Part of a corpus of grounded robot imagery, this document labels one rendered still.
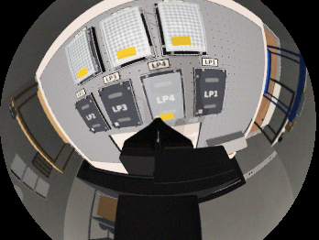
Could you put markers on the grey perforated base plate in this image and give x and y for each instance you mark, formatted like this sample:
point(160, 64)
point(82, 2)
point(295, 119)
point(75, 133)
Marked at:
point(235, 40)

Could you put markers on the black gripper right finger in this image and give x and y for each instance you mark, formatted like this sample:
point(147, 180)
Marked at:
point(170, 138)

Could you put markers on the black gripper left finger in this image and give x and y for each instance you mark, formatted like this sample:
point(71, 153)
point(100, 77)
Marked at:
point(145, 138)

